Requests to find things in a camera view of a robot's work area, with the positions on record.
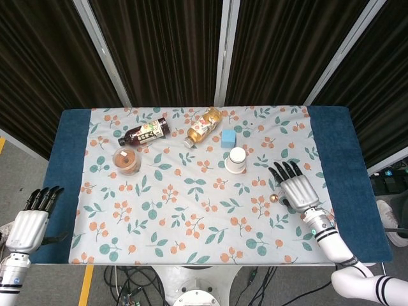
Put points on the dark red tea bottle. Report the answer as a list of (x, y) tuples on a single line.
[(146, 132)]

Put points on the dark blue table mat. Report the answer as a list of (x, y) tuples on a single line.
[(65, 159)]

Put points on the dark brown curtain panel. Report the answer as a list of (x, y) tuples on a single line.
[(41, 70), (159, 48), (382, 95), (280, 48)]

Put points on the amber tea bottle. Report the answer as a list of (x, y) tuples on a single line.
[(202, 127)]

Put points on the floral printed tablecloth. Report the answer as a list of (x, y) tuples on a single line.
[(197, 204)]

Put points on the white partition post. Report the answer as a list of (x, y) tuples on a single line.
[(341, 52), (102, 54), (226, 51)]

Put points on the clear jar of rubber bands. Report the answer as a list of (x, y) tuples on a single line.
[(127, 161)]

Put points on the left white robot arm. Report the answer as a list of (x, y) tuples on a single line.
[(11, 280)]

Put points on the white partition bottom rail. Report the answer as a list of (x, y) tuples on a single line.
[(387, 164), (22, 143)]

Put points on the white paper cup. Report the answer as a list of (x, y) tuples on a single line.
[(236, 159)]

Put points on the light blue foam cube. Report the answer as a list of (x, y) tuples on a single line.
[(228, 138)]

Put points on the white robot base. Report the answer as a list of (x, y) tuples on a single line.
[(194, 282)]

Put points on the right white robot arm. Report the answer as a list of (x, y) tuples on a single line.
[(330, 240)]

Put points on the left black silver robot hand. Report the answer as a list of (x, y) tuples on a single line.
[(27, 229)]

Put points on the white sneaker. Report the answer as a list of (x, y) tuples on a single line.
[(390, 223), (4, 229)]

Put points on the black equipment with cyan lights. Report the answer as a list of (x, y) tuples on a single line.
[(390, 181)]

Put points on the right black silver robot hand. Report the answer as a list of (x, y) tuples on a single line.
[(299, 192)]

